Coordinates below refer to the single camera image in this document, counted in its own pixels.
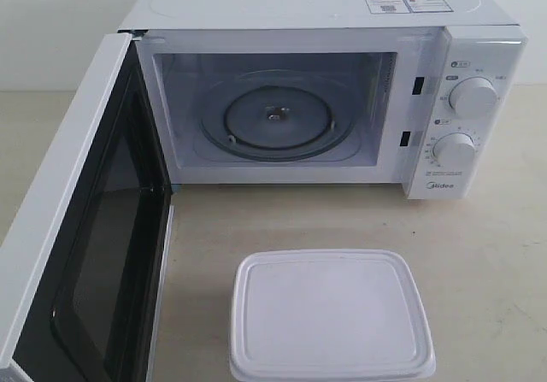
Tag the white plastic food container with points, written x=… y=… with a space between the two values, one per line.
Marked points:
x=328 y=315

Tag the white microwave door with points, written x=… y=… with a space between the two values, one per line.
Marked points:
x=83 y=262

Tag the white microwave oven body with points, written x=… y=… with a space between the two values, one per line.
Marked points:
x=400 y=69

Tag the printed paper instruction sheet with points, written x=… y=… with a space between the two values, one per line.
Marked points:
x=397 y=7

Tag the glass turntable plate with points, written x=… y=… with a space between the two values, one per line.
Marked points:
x=277 y=115

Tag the lower white timer knob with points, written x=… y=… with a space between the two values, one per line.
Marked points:
x=454 y=150

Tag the upper white control knob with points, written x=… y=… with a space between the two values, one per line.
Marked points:
x=473 y=98

